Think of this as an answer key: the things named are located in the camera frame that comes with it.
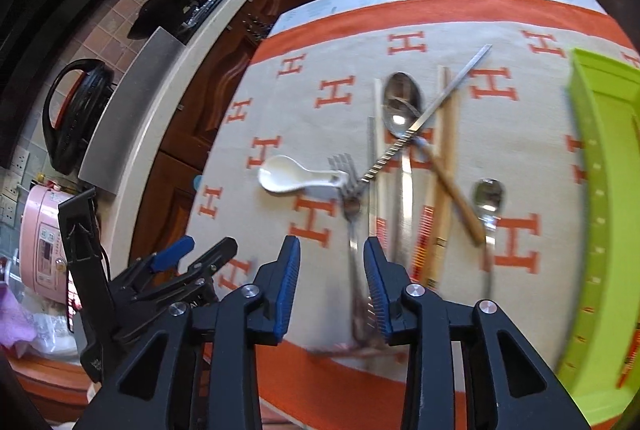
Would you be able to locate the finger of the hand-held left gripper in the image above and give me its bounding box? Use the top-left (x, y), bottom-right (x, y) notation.
top-left (175, 237), bottom-right (239, 289)
top-left (131, 235), bottom-right (196, 278)

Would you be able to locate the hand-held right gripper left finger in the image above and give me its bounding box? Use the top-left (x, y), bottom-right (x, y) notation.
top-left (75, 236), bottom-right (302, 430)

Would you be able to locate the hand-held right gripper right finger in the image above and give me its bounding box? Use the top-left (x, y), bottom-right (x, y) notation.
top-left (363, 237), bottom-right (591, 430)

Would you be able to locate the steel fork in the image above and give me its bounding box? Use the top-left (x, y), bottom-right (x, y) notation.
top-left (327, 152), bottom-right (373, 346)

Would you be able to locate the pale red-banded wooden chopstick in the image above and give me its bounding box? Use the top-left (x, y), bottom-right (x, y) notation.
top-left (412, 66), bottom-right (447, 283)

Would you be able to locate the brown wooden chopstick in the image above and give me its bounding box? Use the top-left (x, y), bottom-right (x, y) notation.
top-left (427, 94), bottom-right (460, 288)
top-left (417, 142), bottom-right (488, 245)

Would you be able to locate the white ceramic spoon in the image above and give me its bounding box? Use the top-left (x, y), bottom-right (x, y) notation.
top-left (257, 155), bottom-right (348, 195)

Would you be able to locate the large steel spoon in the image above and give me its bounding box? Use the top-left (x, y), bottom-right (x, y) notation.
top-left (382, 71), bottom-right (426, 268)
top-left (384, 98), bottom-right (423, 261)

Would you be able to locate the metal chopstick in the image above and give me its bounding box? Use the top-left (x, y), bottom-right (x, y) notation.
top-left (356, 44), bottom-right (494, 185)

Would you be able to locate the green plastic utensil tray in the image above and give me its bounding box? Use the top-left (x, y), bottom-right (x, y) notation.
top-left (555, 47), bottom-right (640, 421)

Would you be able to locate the pink rice cooker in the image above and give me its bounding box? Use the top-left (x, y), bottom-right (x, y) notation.
top-left (19, 184), bottom-right (76, 311)

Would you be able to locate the white plastic bag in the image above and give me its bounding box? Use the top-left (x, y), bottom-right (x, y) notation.
top-left (30, 310), bottom-right (78, 353)

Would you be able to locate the purple cloth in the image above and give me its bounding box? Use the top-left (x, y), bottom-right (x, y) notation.
top-left (0, 282), bottom-right (38, 348)

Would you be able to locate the black electric kettle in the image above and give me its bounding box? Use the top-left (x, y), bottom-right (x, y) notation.
top-left (41, 58), bottom-right (113, 175)

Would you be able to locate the small steel spoon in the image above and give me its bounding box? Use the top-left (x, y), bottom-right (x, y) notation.
top-left (471, 177), bottom-right (507, 303)

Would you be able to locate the stainless steel panel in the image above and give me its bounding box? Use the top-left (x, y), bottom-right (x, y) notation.
top-left (77, 27), bottom-right (191, 193)

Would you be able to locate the beige orange printed blanket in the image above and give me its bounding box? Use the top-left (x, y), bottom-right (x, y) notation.
top-left (185, 0), bottom-right (640, 430)

